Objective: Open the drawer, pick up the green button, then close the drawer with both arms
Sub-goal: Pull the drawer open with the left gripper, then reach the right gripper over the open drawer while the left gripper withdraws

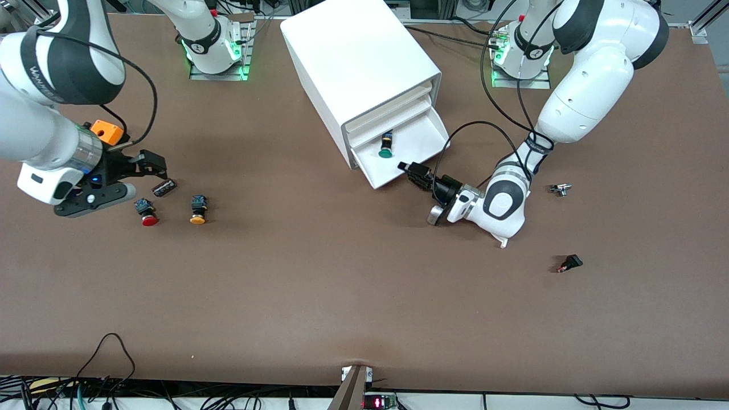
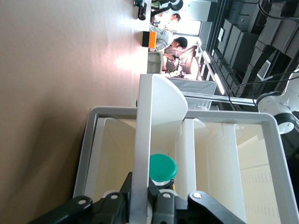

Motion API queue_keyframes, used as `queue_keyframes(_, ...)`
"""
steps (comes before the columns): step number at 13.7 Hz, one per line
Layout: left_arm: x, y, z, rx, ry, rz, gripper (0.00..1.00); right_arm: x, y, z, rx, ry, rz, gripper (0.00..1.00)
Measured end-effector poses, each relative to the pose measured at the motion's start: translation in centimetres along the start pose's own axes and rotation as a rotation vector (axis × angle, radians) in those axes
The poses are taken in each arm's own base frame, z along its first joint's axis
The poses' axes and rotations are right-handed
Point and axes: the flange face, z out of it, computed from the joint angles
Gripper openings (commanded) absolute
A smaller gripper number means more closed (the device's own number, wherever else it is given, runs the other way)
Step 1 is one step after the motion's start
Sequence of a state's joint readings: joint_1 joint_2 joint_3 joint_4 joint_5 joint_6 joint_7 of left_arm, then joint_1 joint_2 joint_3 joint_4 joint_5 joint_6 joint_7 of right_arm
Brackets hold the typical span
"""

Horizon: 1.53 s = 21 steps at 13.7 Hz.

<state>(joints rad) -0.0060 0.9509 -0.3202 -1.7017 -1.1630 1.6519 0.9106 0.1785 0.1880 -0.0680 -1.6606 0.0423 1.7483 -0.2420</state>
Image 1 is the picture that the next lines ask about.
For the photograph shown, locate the red push button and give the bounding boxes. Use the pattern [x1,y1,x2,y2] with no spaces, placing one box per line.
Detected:
[134,198,159,227]

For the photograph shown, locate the orange box with hole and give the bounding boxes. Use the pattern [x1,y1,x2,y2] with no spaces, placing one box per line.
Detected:
[90,119,125,146]

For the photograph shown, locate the brown table mat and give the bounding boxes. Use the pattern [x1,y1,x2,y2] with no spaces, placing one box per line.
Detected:
[0,11,729,399]

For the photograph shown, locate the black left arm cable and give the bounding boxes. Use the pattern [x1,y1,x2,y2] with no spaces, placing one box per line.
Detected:
[430,0,566,201]

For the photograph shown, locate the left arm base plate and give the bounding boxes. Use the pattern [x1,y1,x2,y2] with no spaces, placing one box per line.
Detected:
[491,23,552,89]

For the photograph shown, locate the black table cable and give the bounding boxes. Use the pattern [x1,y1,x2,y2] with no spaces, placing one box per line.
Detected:
[407,16,505,52]

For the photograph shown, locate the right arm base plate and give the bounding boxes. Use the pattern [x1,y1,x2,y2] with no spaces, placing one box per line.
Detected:
[189,11,255,81]

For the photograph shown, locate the black looped cable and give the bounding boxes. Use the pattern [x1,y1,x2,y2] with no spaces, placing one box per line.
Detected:
[74,333,137,395]

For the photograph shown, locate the brown camera mount post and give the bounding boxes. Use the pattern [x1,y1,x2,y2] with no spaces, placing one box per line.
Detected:
[327,364,374,410]

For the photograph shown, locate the tangled black cable bundle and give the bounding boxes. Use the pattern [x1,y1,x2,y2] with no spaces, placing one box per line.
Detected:
[0,374,342,410]

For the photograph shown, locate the short black cable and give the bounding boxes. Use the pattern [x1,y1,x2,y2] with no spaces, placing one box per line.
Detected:
[572,394,633,410]

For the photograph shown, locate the aluminium frame rail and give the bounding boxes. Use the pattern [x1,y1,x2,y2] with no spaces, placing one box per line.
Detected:
[688,0,729,45]

